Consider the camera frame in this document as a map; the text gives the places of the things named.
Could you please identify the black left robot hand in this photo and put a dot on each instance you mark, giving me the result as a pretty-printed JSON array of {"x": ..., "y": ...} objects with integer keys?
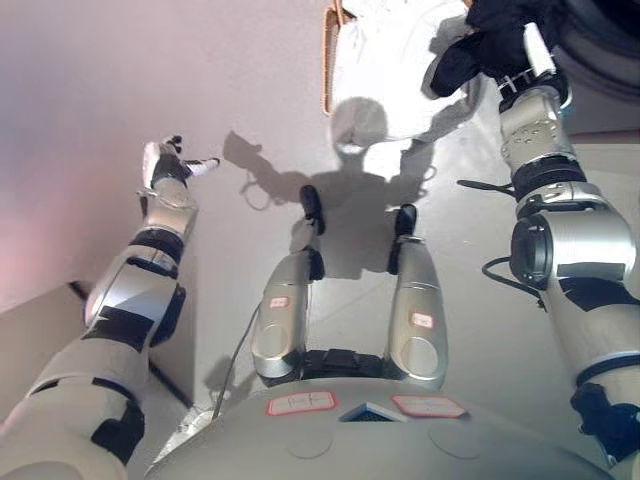
[{"x": 167, "y": 167}]

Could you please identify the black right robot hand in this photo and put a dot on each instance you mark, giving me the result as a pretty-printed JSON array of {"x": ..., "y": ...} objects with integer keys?
[{"x": 539, "y": 47}]

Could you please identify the black garment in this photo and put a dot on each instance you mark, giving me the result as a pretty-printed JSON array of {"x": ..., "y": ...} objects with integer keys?
[{"x": 450, "y": 65}]

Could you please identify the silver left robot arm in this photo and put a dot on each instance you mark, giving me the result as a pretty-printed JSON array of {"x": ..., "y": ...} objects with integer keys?
[{"x": 125, "y": 300}]

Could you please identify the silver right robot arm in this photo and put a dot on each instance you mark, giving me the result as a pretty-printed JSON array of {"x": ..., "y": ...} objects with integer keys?
[{"x": 575, "y": 240}]

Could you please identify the white cloth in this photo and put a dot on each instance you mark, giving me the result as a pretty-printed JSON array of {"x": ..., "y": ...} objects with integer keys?
[{"x": 390, "y": 75}]

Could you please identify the silver robot legs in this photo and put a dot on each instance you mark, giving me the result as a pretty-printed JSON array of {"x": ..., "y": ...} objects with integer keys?
[{"x": 285, "y": 310}]

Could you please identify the silver right robot leg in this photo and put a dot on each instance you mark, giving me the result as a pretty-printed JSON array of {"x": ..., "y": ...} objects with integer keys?
[{"x": 417, "y": 320}]

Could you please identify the grey robot torso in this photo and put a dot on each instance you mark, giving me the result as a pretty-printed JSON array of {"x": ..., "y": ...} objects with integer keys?
[{"x": 375, "y": 445}]

